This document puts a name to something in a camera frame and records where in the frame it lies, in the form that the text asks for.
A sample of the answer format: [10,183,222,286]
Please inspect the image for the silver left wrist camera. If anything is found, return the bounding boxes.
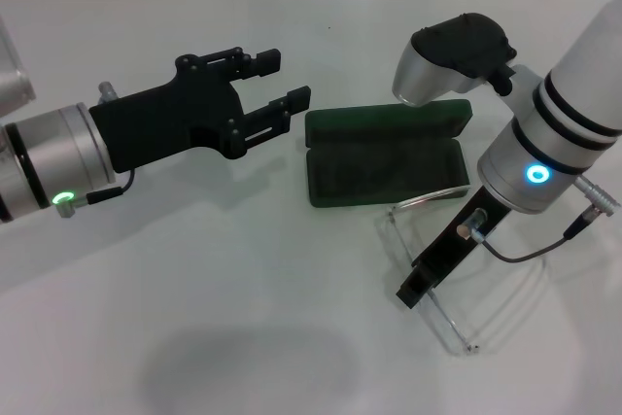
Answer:
[0,16,38,118]

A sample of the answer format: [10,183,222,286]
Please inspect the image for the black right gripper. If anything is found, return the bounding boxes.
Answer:
[395,186,512,311]

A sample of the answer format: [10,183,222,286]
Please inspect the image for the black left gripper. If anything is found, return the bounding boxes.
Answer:
[88,46,313,176]

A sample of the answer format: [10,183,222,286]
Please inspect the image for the clear white plastic glasses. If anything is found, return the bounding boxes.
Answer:
[373,186,483,356]

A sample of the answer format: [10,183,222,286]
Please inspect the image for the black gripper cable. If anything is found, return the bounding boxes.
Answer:
[54,169,137,220]
[458,175,600,264]

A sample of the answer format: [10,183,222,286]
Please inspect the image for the green glasses case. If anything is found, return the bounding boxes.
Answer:
[304,97,473,211]

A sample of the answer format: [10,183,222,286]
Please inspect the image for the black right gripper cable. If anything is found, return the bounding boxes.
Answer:
[458,175,600,264]

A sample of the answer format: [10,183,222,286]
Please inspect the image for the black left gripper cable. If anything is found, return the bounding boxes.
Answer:
[54,169,137,220]

